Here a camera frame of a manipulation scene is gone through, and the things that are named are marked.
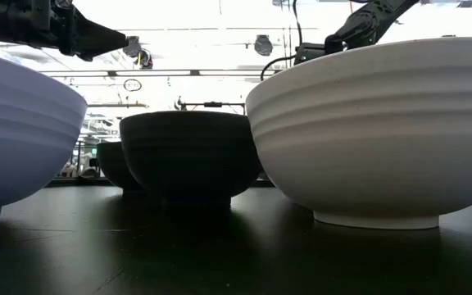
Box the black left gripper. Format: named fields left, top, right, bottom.
left=0, top=0, right=130, bottom=63

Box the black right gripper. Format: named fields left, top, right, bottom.
left=293, top=41, right=329, bottom=66

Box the white ridged bowl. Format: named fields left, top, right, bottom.
left=244, top=36, right=472, bottom=231

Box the purple ridged bowl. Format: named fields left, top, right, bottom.
left=0, top=48, right=89, bottom=225

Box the black ridged bowl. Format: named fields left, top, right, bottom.
left=95, top=140, right=145, bottom=194
left=118, top=110, right=263, bottom=204

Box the black ceiling cable reel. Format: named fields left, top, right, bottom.
left=121, top=35, right=154, bottom=70
left=253, top=34, right=275, bottom=57

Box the long ceiling light rail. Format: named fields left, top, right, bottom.
left=39, top=68, right=283, bottom=79

